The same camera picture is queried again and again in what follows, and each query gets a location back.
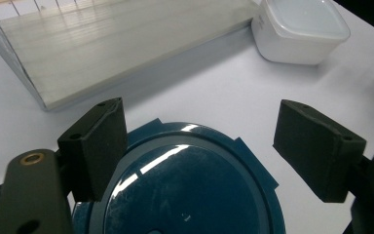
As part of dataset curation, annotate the round container with blue lid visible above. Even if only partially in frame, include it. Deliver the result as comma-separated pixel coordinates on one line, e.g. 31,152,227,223
71,118,286,234

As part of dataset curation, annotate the white wire shelf rack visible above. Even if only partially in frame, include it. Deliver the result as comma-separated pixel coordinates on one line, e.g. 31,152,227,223
0,0,261,112

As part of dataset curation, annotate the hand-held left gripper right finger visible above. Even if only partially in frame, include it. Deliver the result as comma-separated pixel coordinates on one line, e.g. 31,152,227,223
272,98,368,204

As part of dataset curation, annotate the white square plastic container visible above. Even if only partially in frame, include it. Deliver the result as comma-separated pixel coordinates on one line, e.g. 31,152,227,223
250,0,352,65

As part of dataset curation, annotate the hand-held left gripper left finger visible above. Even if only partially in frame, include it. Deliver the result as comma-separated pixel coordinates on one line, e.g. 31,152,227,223
56,97,129,203

